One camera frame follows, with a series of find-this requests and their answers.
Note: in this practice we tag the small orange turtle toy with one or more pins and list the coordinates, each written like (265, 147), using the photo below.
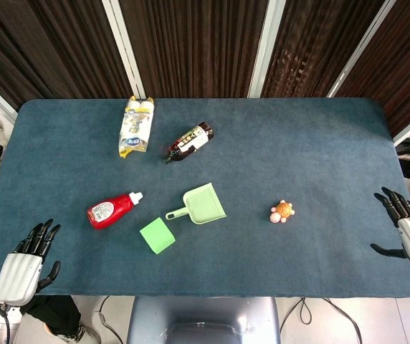
(282, 211)

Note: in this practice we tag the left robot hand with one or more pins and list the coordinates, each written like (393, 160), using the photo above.
(18, 272)

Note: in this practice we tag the yellow white snack package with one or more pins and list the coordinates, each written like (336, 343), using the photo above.
(136, 127)

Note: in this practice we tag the blue table cloth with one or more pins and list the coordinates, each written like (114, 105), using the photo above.
(205, 172)

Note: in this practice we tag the black trouser leg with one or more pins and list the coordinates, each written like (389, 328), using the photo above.
(52, 311)

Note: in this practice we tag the green square sticky notepad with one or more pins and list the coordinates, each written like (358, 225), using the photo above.
(157, 235)

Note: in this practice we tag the red ketchup bottle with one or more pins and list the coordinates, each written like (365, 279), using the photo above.
(112, 210)

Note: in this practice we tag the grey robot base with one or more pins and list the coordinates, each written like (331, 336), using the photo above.
(203, 320)

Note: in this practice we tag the green plastic dustpan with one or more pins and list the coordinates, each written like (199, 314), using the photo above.
(201, 207)

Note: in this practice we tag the dark soy sauce bottle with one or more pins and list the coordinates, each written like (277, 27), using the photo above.
(189, 142)

